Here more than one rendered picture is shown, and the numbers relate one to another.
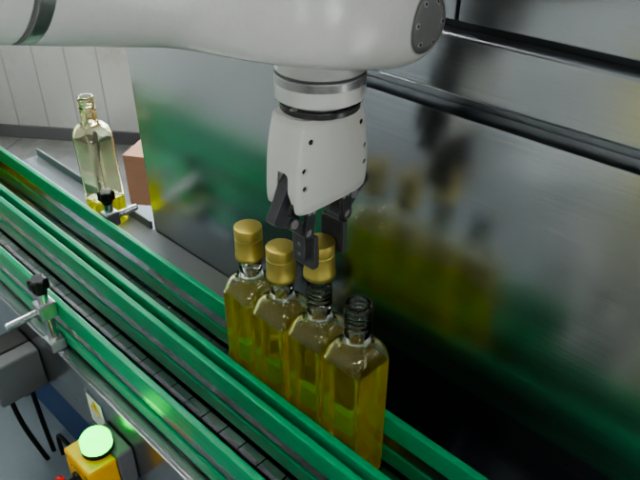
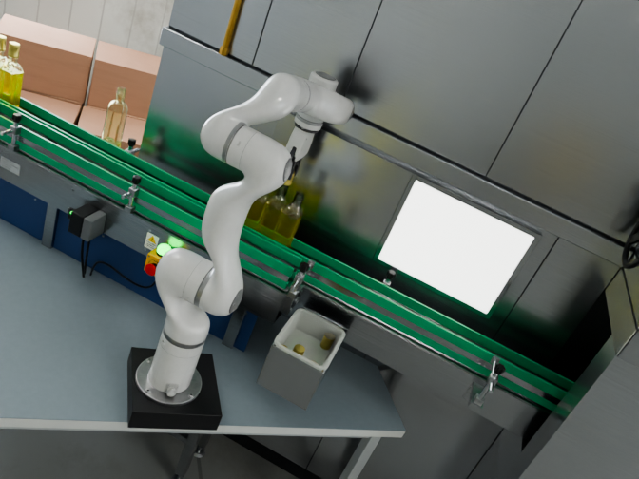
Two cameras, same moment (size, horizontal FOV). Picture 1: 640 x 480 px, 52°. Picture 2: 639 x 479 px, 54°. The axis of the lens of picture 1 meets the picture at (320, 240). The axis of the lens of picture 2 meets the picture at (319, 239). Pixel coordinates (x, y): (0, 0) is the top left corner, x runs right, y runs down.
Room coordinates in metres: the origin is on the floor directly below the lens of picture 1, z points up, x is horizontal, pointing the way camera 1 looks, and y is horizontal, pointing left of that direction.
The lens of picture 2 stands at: (-0.96, 0.89, 2.15)
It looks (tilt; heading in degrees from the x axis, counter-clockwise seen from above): 29 degrees down; 325
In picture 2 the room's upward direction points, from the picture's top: 23 degrees clockwise
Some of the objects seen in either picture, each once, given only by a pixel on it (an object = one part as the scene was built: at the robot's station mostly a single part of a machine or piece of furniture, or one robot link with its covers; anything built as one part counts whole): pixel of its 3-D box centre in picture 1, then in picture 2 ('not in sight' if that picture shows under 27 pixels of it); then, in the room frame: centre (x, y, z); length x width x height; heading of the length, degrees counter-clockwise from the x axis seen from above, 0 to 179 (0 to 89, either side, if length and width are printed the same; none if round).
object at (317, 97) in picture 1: (321, 83); (308, 121); (0.58, 0.00, 1.53); 0.09 x 0.08 x 0.03; 135
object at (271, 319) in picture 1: (285, 359); (254, 217); (0.62, 0.04, 1.16); 0.06 x 0.06 x 0.21; 46
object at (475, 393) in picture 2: not in sight; (483, 388); (-0.08, -0.50, 1.07); 0.17 x 0.05 x 0.23; 136
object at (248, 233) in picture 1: (249, 241); not in sight; (0.66, 0.09, 1.31); 0.04 x 0.04 x 0.04
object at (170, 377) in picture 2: not in sight; (176, 357); (0.25, 0.33, 0.90); 0.19 x 0.19 x 0.18
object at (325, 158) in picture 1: (320, 146); (301, 140); (0.58, 0.00, 1.47); 0.10 x 0.07 x 0.11; 135
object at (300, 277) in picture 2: not in sight; (300, 277); (0.36, -0.04, 1.12); 0.17 x 0.03 x 0.12; 136
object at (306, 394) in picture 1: (319, 381); (269, 224); (0.58, 0.00, 1.16); 0.06 x 0.06 x 0.21; 46
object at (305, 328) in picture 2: not in sight; (306, 346); (0.21, -0.06, 0.97); 0.22 x 0.17 x 0.09; 136
